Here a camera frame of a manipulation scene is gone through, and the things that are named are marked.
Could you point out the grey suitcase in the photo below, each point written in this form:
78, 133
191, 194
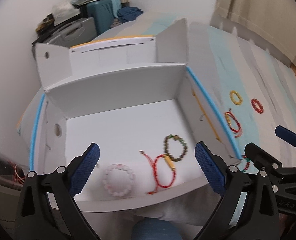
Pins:
80, 31

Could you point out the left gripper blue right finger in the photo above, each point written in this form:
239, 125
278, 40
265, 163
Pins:
247, 208

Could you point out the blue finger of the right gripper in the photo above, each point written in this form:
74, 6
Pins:
262, 160
286, 135

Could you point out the blue folded clothes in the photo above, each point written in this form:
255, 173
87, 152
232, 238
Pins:
128, 14

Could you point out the white plastic bag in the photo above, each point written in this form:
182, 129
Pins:
63, 11

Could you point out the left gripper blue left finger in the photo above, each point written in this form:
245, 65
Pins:
34, 217

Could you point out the red cord bracelet gold tube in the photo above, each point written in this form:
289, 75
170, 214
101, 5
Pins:
164, 172

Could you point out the blue yellow cardboard box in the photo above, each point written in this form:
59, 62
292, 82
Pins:
142, 104

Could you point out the striped bed sheet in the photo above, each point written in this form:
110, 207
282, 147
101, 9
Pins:
233, 73

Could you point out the teal suitcase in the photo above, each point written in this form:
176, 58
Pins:
104, 12

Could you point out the red cord bracelet gold bead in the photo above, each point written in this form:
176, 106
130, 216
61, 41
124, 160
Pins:
233, 123

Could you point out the beige curtain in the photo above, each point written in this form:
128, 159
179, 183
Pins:
273, 20

